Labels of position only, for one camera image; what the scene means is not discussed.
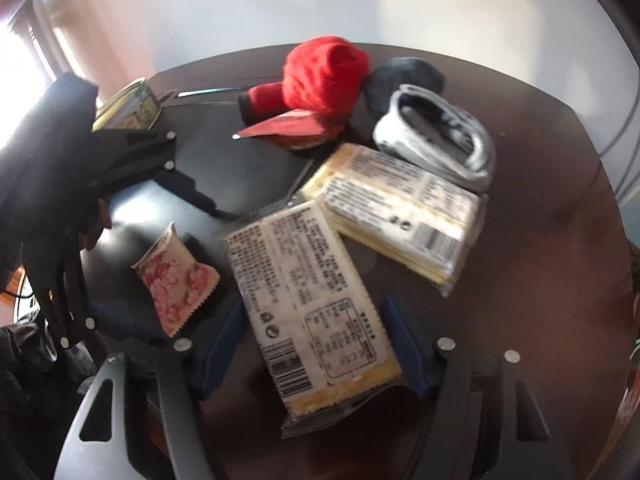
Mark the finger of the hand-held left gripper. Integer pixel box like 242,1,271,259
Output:
92,129,232,218
25,229,99,352

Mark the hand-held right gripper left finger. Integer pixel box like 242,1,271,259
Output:
52,291,248,480

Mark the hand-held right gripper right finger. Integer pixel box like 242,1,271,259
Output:
380,296,576,480

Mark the cream cracker packet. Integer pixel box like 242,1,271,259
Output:
299,142,488,297
221,200,405,438

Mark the tin can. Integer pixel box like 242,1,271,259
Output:
92,77,164,133

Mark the pink floral snack packet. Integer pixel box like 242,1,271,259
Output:
131,221,221,337

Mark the red sachet packet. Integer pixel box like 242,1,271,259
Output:
232,108,346,152

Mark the red rolled sock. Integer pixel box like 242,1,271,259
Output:
239,35,372,126

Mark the white grey rolled sock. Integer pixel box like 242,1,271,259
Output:
372,84,497,193

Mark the dark navy rolled sock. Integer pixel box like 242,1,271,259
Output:
362,56,447,121

